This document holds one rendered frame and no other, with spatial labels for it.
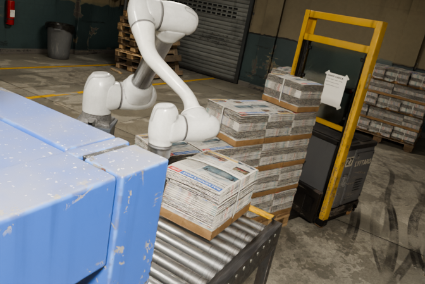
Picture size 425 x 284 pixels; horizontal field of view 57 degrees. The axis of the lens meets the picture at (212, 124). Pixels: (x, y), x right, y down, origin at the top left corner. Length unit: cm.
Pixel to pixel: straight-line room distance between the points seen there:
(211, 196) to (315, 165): 235
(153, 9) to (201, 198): 81
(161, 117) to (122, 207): 103
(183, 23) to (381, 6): 745
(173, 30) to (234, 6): 824
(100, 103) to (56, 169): 178
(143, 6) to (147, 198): 137
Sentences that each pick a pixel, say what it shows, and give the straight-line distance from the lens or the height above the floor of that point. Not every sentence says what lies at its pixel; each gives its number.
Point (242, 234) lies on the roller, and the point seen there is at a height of 79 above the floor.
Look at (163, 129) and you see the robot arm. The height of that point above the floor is 127.
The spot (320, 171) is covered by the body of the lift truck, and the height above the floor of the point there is 45.
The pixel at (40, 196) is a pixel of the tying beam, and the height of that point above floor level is 155.
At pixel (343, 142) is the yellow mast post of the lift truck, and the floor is 84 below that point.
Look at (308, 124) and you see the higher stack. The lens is 325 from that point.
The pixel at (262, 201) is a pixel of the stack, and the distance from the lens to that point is 321.
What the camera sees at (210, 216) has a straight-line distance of 163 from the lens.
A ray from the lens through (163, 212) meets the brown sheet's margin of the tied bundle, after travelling 176.
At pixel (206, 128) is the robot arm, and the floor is 127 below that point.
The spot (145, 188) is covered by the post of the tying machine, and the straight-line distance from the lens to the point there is 41.
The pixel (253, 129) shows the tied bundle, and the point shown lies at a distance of 277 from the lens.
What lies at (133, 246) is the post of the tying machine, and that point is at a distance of 44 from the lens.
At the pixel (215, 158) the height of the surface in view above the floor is 103.
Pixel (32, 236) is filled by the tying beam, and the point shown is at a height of 153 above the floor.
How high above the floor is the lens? 171
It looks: 16 degrees down
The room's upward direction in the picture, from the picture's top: 11 degrees clockwise
